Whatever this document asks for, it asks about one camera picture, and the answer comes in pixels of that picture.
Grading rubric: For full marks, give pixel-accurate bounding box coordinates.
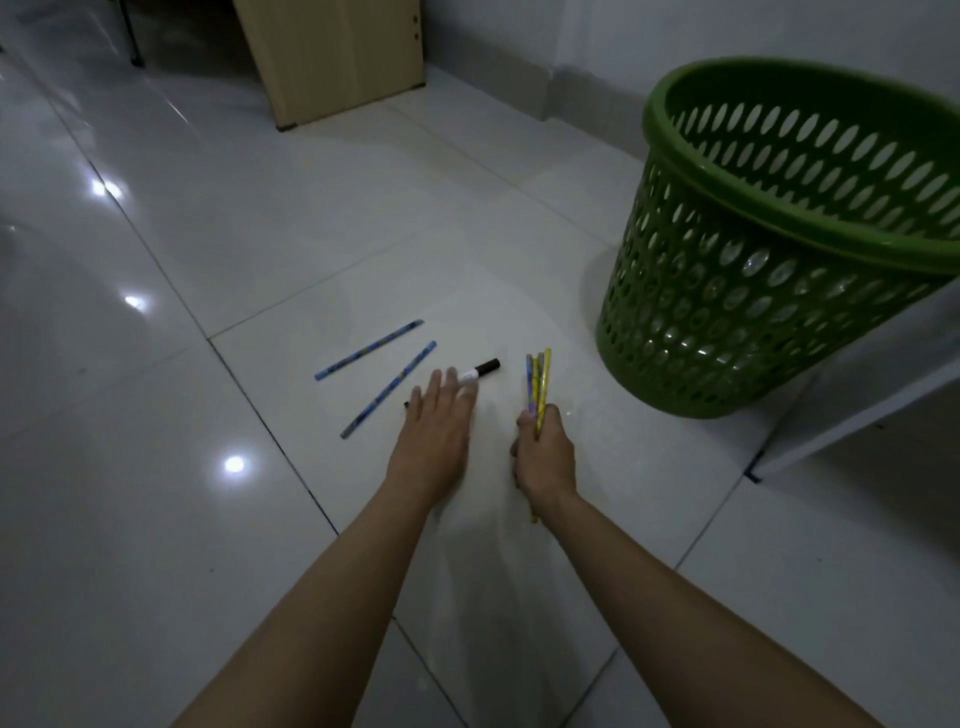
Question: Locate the person's right forearm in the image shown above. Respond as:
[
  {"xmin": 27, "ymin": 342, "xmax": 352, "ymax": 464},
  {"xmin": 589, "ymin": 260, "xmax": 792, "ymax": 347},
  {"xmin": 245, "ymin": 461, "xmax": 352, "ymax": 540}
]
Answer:
[{"xmin": 532, "ymin": 491, "xmax": 888, "ymax": 728}]

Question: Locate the black capped white marker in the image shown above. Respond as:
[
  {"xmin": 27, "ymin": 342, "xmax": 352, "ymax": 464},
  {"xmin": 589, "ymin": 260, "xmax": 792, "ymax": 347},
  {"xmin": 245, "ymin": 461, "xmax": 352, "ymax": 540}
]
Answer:
[{"xmin": 403, "ymin": 358, "xmax": 503, "ymax": 411}]

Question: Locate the person's left forearm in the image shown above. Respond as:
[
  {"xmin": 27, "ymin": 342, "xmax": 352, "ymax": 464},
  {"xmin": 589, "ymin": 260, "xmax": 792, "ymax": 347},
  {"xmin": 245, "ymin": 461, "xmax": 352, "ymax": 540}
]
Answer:
[{"xmin": 171, "ymin": 480, "xmax": 438, "ymax": 728}]

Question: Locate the person's left hand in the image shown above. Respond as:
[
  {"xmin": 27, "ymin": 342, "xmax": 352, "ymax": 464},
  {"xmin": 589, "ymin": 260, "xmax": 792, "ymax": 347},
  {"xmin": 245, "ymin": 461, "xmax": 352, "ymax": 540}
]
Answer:
[{"xmin": 385, "ymin": 366, "xmax": 480, "ymax": 510}]

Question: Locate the green perforated plastic basket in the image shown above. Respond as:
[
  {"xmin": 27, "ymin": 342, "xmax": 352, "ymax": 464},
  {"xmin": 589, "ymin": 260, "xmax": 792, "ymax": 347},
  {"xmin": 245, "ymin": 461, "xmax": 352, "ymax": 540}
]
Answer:
[{"xmin": 596, "ymin": 57, "xmax": 960, "ymax": 420}]

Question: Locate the blue patterned pencil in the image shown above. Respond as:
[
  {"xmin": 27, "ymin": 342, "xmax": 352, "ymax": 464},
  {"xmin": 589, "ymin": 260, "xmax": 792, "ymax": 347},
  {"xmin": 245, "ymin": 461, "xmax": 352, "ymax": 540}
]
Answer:
[
  {"xmin": 339, "ymin": 340, "xmax": 438, "ymax": 441},
  {"xmin": 314, "ymin": 319, "xmax": 426, "ymax": 381}
]

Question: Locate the light wooden cabinet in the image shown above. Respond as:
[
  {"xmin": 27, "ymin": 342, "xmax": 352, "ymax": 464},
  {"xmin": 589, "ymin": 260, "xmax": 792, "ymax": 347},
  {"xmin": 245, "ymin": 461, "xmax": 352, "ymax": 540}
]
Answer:
[{"xmin": 233, "ymin": 0, "xmax": 427, "ymax": 130}]

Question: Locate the black chair leg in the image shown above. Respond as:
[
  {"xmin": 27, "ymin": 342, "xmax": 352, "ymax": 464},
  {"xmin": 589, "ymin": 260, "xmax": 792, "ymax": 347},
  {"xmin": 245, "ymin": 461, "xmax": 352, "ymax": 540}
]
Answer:
[{"xmin": 118, "ymin": 0, "xmax": 148, "ymax": 69}]

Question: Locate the white furniture panel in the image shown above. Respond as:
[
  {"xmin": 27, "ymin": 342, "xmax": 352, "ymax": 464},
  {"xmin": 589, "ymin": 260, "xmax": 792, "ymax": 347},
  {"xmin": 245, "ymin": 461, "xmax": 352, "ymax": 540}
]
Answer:
[{"xmin": 748, "ymin": 273, "xmax": 960, "ymax": 483}]

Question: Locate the person's right hand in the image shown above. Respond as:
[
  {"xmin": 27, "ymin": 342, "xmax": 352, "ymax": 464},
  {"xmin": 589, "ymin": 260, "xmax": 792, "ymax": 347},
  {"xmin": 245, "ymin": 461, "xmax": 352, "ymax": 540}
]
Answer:
[{"xmin": 510, "ymin": 404, "xmax": 579, "ymax": 513}]

